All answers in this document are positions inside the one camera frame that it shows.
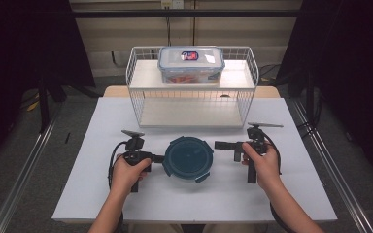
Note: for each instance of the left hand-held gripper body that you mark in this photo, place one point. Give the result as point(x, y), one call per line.
point(136, 145)

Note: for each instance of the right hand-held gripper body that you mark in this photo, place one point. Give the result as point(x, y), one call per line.
point(257, 142)

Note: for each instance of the round dark teal container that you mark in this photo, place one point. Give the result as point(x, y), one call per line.
point(187, 158)

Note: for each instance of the clear rectangular food container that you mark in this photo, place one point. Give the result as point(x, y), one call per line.
point(191, 66)

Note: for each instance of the person's right hand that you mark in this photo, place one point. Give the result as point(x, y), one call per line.
point(267, 170)

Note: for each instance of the person's left hand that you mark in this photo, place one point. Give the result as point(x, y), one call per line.
point(123, 176)

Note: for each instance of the wooden table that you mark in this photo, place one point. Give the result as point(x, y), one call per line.
point(116, 92)

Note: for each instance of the black metal stand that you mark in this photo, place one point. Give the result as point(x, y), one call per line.
point(43, 106)

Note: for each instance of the black curtain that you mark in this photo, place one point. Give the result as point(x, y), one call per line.
point(353, 64)
point(19, 48)

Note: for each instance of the black horizontal bar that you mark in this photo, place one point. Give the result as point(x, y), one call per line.
point(142, 13)

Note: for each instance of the metal floor rail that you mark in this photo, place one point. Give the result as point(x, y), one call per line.
point(19, 184)
point(330, 168)

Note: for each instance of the white wall outlet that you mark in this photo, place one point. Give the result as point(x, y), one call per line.
point(172, 3)

